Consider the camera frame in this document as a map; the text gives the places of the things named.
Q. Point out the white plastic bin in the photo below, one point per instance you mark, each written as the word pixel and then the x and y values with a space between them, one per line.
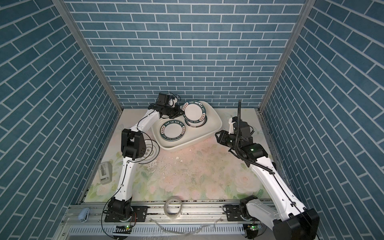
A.
pixel 192 135

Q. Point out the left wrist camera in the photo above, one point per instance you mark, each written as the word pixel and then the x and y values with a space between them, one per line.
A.
pixel 166 100

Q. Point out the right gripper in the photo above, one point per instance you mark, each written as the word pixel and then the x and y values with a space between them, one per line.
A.
pixel 223 137

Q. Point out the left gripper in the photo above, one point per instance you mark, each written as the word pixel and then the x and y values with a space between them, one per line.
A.
pixel 176 113

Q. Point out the aluminium rail frame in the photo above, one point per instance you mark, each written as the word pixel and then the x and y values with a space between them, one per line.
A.
pixel 197 218

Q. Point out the clear tape roll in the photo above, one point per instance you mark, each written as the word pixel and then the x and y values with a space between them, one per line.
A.
pixel 173 207

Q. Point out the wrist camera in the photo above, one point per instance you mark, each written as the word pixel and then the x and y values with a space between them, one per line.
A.
pixel 166 100
pixel 240 129

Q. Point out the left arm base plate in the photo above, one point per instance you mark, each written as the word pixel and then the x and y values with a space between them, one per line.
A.
pixel 131 214

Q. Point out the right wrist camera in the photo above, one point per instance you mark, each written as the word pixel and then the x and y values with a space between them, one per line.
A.
pixel 240 129

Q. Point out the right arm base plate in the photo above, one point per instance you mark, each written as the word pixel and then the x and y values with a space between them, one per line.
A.
pixel 236 213

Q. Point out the white cloud-pattern plate left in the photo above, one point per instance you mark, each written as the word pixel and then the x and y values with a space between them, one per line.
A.
pixel 152 152

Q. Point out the grey plastic device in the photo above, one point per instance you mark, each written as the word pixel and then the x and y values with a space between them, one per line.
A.
pixel 105 171

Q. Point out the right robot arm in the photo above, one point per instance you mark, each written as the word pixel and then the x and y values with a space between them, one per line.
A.
pixel 290 219

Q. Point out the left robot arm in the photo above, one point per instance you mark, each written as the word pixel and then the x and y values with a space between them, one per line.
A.
pixel 133 148

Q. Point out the green red rimmed plate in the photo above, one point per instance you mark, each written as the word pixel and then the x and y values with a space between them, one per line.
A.
pixel 196 125

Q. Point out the floral table mat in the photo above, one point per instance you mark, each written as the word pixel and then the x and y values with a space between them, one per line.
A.
pixel 204 171

